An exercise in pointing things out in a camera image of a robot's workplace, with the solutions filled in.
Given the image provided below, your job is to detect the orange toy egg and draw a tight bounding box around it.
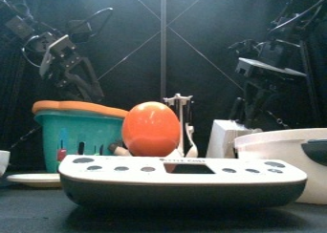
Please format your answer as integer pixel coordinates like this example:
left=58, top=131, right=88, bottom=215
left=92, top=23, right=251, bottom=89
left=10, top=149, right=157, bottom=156
left=122, top=101, right=181, bottom=158

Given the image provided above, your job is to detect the thin white diagonal cord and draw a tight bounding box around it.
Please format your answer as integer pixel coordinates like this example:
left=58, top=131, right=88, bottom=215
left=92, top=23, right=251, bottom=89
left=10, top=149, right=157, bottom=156
left=125, top=0, right=246, bottom=91
left=97, top=0, right=216, bottom=80

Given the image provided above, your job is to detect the white toy knife block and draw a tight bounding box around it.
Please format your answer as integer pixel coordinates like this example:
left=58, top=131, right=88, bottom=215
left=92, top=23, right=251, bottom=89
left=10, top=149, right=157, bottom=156
left=207, top=118, right=259, bottom=159

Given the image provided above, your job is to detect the white toy stove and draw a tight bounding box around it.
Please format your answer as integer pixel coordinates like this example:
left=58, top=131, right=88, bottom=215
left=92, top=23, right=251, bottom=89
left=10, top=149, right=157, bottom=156
left=58, top=154, right=310, bottom=210

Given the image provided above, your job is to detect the white toy spoon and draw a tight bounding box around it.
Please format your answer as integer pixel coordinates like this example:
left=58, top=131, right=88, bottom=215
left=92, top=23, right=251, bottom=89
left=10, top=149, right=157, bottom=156
left=185, top=123, right=203, bottom=159

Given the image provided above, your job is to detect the red toy vegetable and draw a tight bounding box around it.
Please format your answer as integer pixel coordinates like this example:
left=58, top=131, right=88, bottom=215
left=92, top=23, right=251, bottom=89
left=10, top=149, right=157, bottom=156
left=57, top=148, right=69, bottom=162

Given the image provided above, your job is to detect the small white plate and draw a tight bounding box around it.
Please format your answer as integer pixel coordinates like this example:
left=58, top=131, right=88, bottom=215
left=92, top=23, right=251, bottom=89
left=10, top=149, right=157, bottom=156
left=6, top=173, right=63, bottom=189

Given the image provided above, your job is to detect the white toy pot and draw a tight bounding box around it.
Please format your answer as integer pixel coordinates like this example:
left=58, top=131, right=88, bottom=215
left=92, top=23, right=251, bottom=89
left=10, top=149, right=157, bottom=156
left=234, top=127, right=327, bottom=206

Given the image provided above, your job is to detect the teal basket orange rim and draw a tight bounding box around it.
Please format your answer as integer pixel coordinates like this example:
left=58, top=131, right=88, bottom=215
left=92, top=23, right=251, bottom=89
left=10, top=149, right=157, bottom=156
left=31, top=99, right=130, bottom=174

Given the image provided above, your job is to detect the grey vertical frame pole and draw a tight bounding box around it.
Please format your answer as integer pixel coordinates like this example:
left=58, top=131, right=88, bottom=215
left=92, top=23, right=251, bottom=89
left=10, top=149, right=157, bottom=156
left=160, top=0, right=169, bottom=101

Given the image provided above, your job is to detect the white toy spatula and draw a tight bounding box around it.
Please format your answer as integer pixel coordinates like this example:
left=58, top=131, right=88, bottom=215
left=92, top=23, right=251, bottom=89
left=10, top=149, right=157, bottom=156
left=169, top=140, right=188, bottom=159

